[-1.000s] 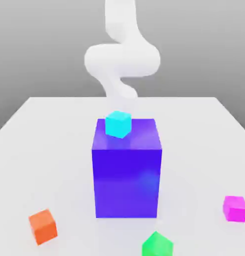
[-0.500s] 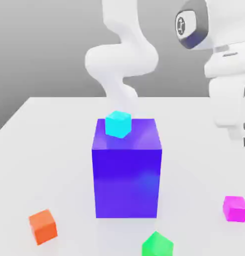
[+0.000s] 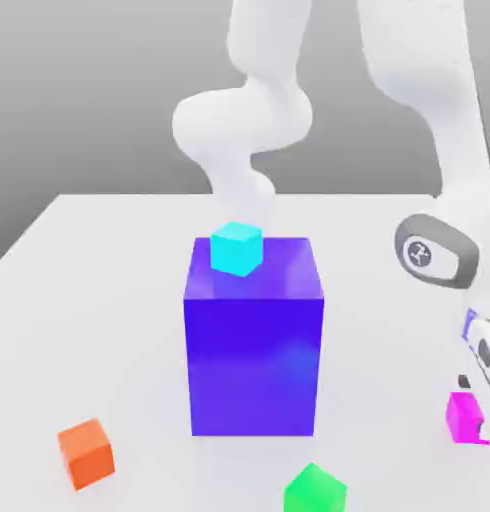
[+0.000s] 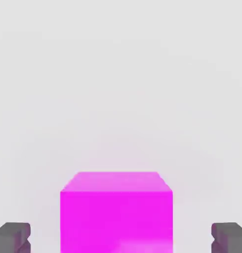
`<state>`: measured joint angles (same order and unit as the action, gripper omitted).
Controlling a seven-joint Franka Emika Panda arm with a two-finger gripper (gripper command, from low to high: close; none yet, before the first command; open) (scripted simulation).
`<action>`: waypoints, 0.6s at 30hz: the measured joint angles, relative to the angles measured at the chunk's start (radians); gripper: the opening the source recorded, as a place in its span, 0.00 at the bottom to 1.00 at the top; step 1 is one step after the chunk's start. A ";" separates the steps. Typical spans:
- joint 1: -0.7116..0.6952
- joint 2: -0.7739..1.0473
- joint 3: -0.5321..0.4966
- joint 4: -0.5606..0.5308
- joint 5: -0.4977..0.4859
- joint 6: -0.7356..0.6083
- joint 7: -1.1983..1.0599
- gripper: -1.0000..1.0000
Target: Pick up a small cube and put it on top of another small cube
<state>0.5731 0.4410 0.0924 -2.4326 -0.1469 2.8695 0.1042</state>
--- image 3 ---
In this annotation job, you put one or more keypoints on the small cyan cube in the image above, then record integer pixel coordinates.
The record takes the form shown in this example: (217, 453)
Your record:
(236, 250)

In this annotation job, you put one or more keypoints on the large blue box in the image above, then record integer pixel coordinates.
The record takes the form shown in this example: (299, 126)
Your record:
(253, 360)

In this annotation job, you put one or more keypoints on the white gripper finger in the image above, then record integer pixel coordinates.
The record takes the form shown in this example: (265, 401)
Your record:
(485, 430)

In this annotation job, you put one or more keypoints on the small orange cube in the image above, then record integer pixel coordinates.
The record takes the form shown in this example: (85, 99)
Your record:
(87, 454)

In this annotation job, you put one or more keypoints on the small green cube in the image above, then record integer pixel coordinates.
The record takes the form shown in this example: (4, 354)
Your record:
(315, 492)

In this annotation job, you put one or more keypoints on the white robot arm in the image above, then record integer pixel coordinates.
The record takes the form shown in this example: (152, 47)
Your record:
(245, 120)

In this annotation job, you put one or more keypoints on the small magenta cube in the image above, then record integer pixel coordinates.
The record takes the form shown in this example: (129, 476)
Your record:
(463, 418)

